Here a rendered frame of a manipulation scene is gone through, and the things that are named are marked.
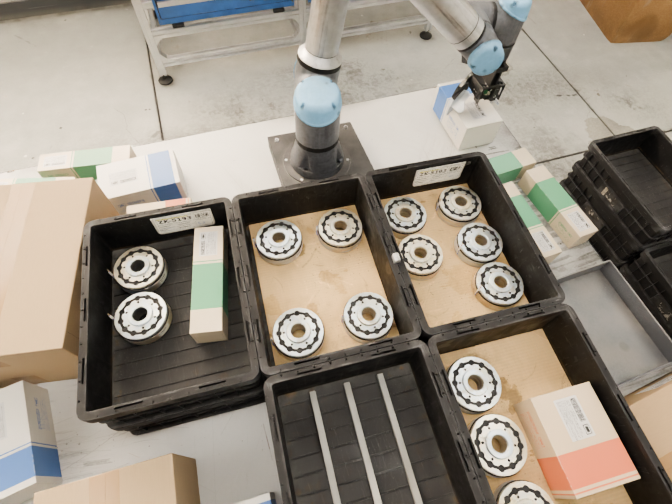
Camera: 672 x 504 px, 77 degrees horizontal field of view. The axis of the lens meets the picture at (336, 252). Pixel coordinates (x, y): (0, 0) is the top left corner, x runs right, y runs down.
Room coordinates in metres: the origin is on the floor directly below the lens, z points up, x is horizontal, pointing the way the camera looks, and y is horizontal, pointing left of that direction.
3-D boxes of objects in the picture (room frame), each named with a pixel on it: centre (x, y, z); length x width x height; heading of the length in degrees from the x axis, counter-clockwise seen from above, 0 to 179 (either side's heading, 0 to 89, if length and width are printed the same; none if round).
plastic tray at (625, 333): (0.39, -0.66, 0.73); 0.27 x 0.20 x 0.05; 24
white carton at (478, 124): (1.05, -0.37, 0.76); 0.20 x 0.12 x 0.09; 22
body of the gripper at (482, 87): (1.02, -0.38, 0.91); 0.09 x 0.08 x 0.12; 22
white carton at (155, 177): (0.69, 0.54, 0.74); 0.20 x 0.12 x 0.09; 113
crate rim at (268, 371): (0.40, 0.03, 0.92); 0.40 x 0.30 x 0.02; 18
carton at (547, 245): (0.66, -0.50, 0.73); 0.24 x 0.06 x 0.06; 24
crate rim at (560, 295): (0.49, -0.25, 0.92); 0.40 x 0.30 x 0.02; 18
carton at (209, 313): (0.36, 0.26, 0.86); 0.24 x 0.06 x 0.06; 11
